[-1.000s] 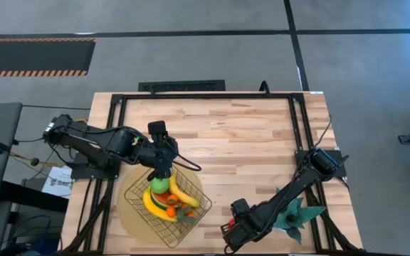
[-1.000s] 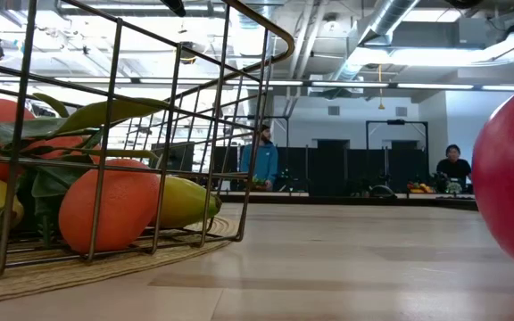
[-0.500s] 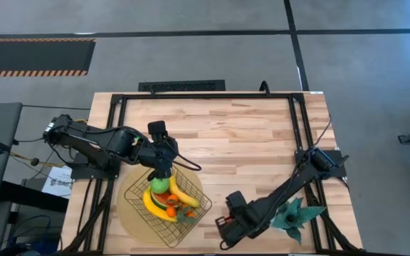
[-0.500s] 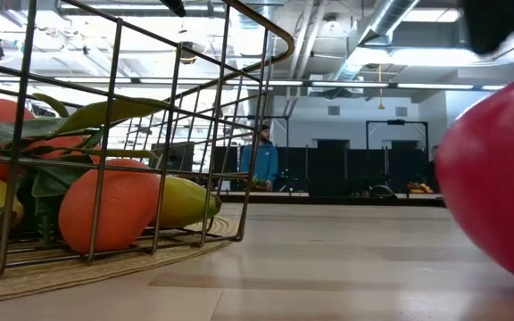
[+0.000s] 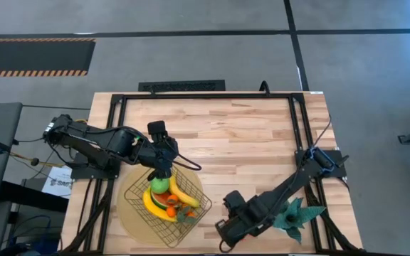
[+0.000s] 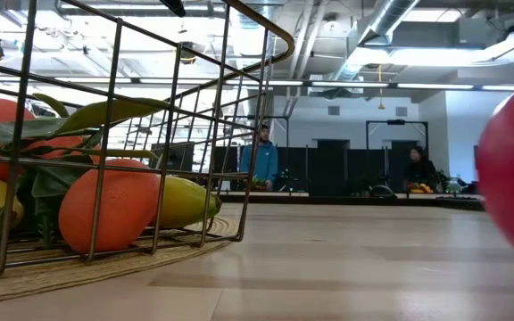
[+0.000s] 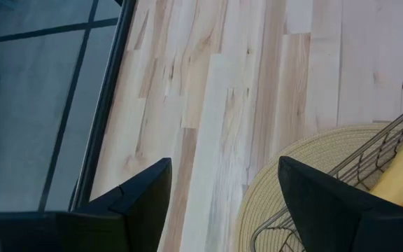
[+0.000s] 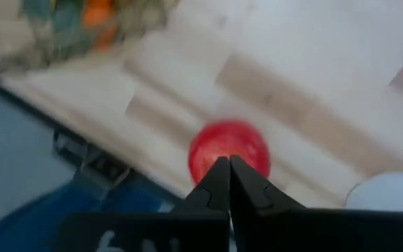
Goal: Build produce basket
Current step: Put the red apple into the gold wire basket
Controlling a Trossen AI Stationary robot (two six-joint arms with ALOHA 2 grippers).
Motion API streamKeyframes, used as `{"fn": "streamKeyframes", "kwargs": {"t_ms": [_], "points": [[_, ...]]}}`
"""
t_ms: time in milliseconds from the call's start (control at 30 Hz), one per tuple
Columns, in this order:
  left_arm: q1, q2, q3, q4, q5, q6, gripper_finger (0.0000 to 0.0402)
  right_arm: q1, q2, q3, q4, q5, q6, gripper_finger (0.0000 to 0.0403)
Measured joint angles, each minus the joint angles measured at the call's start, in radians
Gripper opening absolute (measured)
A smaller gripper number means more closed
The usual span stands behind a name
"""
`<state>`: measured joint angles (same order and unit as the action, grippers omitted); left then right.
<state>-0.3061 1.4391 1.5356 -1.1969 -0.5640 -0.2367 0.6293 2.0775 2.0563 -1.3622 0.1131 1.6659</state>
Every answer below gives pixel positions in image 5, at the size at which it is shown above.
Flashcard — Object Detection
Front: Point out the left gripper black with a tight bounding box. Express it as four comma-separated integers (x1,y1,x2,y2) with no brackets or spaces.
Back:
144,134,179,181

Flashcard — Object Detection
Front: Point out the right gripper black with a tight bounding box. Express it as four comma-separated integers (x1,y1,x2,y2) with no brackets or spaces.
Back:
214,202,273,249

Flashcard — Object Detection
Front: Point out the green apple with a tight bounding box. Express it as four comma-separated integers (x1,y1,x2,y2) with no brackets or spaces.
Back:
150,177,171,195

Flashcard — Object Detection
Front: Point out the watermelon slice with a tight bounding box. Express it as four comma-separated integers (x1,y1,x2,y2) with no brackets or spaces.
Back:
150,191,172,210

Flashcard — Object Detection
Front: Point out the yellow banana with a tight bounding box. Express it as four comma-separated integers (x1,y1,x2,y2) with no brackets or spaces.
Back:
142,188,177,223
169,176,201,208

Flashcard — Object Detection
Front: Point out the gold wire basket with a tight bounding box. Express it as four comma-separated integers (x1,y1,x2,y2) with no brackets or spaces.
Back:
123,165,213,249

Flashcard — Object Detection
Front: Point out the teal potted plant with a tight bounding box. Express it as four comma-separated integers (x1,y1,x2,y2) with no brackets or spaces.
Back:
273,197,327,245

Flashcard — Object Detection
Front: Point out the round wooden board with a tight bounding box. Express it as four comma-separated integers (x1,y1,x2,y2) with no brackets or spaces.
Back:
116,163,206,247

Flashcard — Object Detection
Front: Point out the black perforated floor panel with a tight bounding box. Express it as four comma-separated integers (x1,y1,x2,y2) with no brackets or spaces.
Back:
137,79,226,92

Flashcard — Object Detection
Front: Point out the white printed paper sheet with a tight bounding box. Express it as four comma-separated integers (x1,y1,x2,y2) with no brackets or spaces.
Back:
41,165,73,199

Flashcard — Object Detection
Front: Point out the black bar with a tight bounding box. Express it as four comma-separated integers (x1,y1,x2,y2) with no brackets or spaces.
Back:
0,180,70,214

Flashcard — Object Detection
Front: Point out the black hazard-striped floor mat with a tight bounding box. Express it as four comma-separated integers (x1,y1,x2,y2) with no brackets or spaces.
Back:
0,38,97,78

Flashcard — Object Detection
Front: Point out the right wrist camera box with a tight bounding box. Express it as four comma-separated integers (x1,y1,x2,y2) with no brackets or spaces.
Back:
224,190,246,211

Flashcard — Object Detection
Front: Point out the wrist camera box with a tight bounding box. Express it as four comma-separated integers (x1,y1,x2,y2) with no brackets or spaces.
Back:
224,190,246,211
147,120,167,138

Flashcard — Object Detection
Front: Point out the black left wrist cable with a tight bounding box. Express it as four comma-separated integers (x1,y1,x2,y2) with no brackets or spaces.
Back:
171,152,203,172

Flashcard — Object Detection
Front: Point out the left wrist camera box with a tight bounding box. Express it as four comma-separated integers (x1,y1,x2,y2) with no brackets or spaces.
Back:
147,120,167,138

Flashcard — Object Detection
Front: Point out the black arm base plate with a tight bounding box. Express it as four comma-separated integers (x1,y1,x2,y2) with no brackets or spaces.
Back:
295,149,347,178
70,156,120,180

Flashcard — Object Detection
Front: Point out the black aluminium table frame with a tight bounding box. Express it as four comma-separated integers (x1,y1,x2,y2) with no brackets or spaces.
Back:
62,92,366,255

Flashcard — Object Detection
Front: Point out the yellow cable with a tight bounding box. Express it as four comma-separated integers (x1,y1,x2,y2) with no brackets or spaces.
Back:
11,119,87,169

